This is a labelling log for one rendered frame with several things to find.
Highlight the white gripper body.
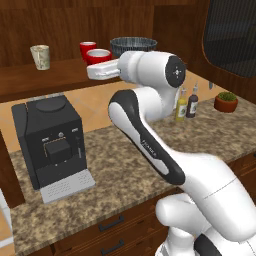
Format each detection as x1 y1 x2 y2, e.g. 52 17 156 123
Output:
86 59 122 81

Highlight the open wooden cabinet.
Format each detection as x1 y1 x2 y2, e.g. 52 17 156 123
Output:
0 0 208 105

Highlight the cabinet door with dark glass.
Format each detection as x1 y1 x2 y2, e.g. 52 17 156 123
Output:
188 0 256 105

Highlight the plain wooden cabinet door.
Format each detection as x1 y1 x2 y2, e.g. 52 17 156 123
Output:
0 128 27 210

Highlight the red bowl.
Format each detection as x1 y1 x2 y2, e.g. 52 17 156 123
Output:
85 48 113 66

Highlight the red cup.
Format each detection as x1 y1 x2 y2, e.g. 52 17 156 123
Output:
79 41 98 63

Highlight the dark grey fluted bowl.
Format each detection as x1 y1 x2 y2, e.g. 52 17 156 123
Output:
109 36 159 58

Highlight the beige patterned cup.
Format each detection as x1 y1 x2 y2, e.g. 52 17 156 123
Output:
29 44 51 71

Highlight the black coffee machine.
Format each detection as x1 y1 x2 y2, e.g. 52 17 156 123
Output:
11 93 97 205

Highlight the yellow oil bottle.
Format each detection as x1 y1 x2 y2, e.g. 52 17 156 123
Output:
175 87 189 122

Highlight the dark brown sauce bottle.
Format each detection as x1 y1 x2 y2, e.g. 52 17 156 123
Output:
185 82 200 119

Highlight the potted green plant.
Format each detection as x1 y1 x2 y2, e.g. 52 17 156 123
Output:
213 91 239 114

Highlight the wooden drawer front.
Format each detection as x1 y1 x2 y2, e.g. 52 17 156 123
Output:
71 219 171 256
49 187 184 256
229 151 256 205

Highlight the white appliance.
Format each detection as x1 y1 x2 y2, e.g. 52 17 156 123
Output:
0 188 15 248

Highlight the black drawer handle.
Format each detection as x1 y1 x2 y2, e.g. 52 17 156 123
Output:
99 238 126 256
97 214 126 233

